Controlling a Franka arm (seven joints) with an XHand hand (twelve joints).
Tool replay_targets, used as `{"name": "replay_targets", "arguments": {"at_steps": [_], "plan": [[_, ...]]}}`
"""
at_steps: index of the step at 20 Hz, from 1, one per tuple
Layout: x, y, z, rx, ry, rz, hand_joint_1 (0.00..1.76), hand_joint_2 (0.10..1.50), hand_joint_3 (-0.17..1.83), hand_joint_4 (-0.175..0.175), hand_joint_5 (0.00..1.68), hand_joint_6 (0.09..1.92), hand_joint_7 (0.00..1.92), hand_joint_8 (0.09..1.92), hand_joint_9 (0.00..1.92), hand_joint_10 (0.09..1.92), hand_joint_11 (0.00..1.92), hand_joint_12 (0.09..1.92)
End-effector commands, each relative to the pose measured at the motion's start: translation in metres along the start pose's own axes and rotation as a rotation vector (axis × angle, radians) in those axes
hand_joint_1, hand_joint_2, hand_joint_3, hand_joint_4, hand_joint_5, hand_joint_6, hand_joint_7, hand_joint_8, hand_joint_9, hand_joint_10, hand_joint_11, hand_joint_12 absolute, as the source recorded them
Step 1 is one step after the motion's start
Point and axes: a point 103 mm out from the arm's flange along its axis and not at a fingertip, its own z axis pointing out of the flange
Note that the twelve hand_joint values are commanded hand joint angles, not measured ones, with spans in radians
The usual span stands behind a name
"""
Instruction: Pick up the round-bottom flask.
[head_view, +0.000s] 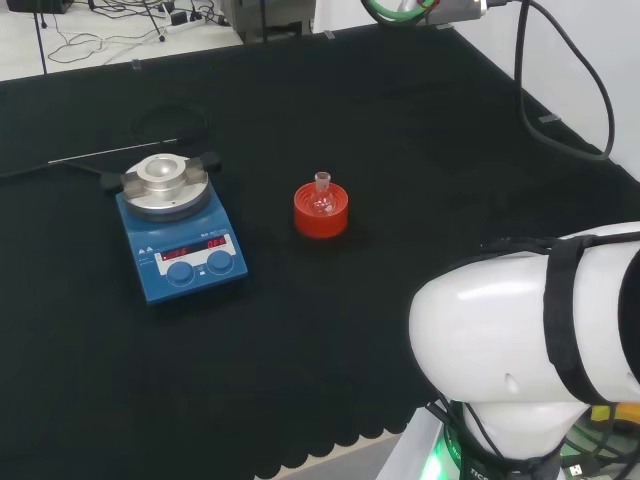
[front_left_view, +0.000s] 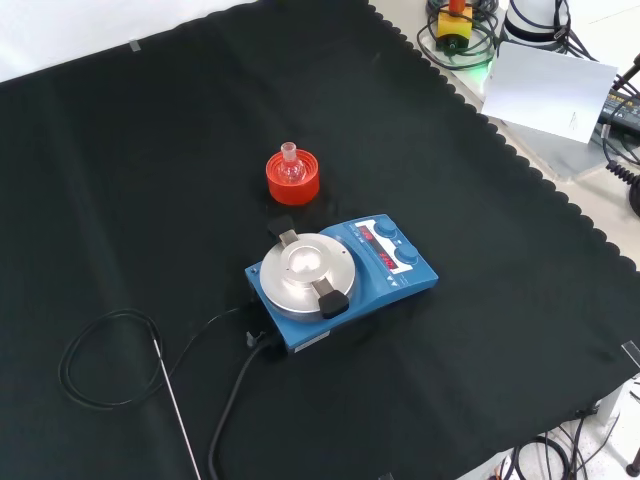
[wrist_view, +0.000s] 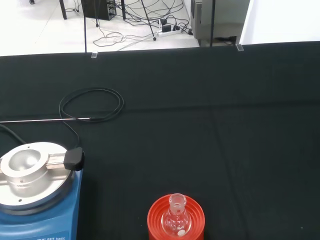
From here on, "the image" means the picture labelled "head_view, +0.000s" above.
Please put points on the clear round-bottom flask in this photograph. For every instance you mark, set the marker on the clear round-bottom flask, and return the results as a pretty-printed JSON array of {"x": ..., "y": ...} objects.
[{"x": 322, "y": 201}]

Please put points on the red ribbed flask stand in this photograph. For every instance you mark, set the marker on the red ribbed flask stand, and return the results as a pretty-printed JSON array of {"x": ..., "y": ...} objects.
[{"x": 320, "y": 227}]

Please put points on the black bench cloth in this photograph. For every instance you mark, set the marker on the black bench cloth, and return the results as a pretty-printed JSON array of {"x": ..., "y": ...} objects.
[{"x": 350, "y": 340}]

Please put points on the blue-base heater with steel plate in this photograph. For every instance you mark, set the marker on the blue-base heater with steel plate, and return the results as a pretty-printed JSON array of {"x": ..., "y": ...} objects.
[{"x": 150, "y": 262}]

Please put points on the grey cabinet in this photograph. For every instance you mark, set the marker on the grey cabinet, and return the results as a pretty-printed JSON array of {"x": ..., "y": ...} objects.
[{"x": 275, "y": 20}]

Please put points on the thin steel probe rod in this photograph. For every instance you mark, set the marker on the thin steel probe rod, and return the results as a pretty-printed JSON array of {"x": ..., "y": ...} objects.
[{"x": 100, "y": 153}]

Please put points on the white power strip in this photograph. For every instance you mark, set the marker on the white power strip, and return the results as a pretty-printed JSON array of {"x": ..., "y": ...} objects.
[{"x": 182, "y": 25}]

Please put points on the black tripod leg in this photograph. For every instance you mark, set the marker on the black tripod leg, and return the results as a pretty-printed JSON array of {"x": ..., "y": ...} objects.
[{"x": 41, "y": 45}]

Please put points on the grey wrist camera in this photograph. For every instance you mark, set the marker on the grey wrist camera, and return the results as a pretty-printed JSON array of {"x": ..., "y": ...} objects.
[{"x": 455, "y": 12}]

